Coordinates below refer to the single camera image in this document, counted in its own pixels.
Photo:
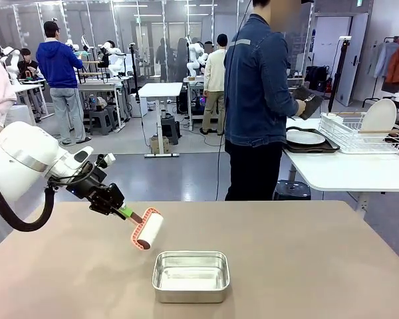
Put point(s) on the black camera tripod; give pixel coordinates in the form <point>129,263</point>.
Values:
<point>133,71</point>

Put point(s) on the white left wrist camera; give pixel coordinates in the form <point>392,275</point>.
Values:
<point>109,159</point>

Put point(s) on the white standing desk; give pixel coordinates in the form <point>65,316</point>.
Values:
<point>159,89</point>

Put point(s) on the denim person's right forearm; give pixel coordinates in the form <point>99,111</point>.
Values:
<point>286,103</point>

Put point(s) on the denim person's right hand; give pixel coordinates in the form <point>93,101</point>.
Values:
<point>301,107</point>

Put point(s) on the person in cream sweater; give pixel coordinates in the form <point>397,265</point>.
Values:
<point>214,73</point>

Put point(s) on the black plastic stool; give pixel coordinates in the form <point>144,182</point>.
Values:
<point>292,191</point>

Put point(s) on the white computer case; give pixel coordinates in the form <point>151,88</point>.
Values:
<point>134,104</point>

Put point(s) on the black clothes rack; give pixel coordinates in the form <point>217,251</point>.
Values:
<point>385,39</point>

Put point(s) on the person in denim jacket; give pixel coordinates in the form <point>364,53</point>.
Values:
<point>256,83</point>

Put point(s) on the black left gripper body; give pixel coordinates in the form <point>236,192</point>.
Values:
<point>103,197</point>

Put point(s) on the rectangular metal container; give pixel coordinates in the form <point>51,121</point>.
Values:
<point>189,279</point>

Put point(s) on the white workbench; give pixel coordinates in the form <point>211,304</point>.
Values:
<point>99,87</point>

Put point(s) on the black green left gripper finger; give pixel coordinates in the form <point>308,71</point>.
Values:
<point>119,216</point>
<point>126,210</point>

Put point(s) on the man in blue hoodie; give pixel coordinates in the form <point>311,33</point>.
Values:
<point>56,69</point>

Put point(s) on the light blue shirt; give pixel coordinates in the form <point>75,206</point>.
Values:
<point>384,60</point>

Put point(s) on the grey plastic stool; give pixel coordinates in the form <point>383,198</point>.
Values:
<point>98,121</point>
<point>113,116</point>

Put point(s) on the dark plastic stool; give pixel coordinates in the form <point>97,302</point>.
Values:
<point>170,129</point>

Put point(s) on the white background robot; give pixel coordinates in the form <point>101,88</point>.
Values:
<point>71,44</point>
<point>114,61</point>
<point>196,58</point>
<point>8,61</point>

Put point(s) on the grey open door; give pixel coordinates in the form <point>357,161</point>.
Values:
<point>355,50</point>

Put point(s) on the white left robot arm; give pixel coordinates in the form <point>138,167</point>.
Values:
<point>20,156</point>

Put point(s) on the lint roller with coral frame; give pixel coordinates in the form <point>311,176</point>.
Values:
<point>151,229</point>

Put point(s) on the black bag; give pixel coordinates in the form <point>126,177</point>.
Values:
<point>317,78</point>

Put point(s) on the seated black-haired person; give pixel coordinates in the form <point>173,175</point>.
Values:
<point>27,64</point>

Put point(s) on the white side table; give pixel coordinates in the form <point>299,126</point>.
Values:
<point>345,169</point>

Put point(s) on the cardboard box on floor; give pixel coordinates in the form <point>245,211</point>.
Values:
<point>159,145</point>

